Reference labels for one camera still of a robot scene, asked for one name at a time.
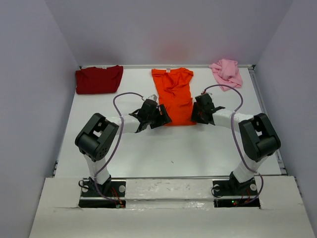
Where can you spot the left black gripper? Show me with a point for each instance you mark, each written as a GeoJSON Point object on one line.
{"type": "Point", "coordinates": [162, 119]}

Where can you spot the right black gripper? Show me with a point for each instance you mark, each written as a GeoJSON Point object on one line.
{"type": "Point", "coordinates": [194, 116]}

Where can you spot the orange t-shirt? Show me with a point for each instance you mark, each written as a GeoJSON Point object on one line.
{"type": "Point", "coordinates": [173, 87]}

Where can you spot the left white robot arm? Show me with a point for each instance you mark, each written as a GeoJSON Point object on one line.
{"type": "Point", "coordinates": [95, 139]}

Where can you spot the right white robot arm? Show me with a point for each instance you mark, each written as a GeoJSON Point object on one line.
{"type": "Point", "coordinates": [254, 136]}

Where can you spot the pink crumpled t-shirt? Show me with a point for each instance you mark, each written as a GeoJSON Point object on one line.
{"type": "Point", "coordinates": [226, 72]}

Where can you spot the dark red folded t-shirt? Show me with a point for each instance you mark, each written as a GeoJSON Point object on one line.
{"type": "Point", "coordinates": [95, 80]}

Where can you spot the white front cover board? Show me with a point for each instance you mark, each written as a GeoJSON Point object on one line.
{"type": "Point", "coordinates": [171, 208]}

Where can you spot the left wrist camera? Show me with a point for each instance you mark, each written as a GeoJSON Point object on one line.
{"type": "Point", "coordinates": [153, 97]}

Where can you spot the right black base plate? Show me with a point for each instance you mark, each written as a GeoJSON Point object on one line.
{"type": "Point", "coordinates": [239, 195]}

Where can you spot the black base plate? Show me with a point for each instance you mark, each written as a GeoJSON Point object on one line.
{"type": "Point", "coordinates": [239, 195]}
{"type": "Point", "coordinates": [110, 197]}

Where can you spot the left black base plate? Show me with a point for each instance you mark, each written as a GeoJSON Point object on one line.
{"type": "Point", "coordinates": [110, 197]}

